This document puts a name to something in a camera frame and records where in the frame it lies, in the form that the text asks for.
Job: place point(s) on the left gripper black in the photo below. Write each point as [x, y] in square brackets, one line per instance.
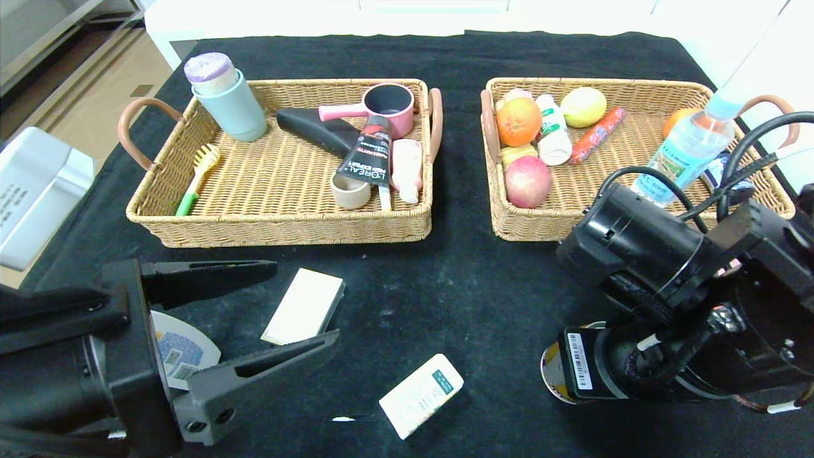
[141, 346]

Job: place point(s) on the dark blue round jar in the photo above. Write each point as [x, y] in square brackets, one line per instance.
[711, 172]

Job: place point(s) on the teal plastic cup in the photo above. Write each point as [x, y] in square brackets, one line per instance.
[236, 113]

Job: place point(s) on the white low bench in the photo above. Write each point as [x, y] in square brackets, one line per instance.
[286, 19]

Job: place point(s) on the orange fruit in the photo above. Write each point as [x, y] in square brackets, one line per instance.
[676, 121]
[518, 122]

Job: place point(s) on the gold drink can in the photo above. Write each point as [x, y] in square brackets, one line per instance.
[554, 375]

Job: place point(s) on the black table cloth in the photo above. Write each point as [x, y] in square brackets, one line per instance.
[445, 286]

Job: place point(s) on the purple capped beige container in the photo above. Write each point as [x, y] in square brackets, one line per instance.
[210, 69]

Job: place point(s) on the red peach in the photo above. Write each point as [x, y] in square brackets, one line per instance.
[528, 183]

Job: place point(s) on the clear water bottle blue cap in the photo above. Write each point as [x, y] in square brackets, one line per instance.
[683, 149]

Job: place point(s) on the yellow green dish brush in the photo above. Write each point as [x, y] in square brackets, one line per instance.
[205, 159]

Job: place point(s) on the grey low shelf unit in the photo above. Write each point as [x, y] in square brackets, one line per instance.
[38, 38]

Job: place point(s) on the white box green label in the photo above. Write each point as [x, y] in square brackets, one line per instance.
[420, 395]

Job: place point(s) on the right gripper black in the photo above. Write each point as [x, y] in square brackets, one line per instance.
[580, 361]

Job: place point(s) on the black L'Oreal tube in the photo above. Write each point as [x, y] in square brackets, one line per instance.
[367, 158]

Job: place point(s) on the thin white stick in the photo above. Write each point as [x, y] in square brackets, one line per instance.
[385, 200]

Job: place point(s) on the red wrapped sausage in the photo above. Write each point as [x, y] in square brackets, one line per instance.
[594, 135]

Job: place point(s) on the small yellow pudding cup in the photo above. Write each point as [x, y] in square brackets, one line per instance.
[516, 152]

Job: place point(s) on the white shampoo bottle blue cap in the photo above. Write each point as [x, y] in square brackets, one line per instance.
[184, 353]

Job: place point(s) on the white yogurt drink bottle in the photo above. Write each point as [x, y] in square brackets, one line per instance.
[553, 141]

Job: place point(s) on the small beige cup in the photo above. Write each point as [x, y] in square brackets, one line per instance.
[348, 198]

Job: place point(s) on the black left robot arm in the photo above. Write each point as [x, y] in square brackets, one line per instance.
[44, 394]

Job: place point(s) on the small pink fruit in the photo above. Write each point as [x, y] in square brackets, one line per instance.
[517, 94]

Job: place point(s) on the black plastic tool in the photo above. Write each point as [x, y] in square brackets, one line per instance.
[310, 126]

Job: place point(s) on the yellow lemon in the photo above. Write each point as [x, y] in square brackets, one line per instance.
[582, 107]

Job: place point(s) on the flat white cardboard box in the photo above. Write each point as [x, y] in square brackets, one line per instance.
[304, 305]

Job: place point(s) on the small pink bottle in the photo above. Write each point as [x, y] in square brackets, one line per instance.
[406, 164]

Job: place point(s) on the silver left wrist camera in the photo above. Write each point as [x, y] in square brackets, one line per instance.
[38, 191]

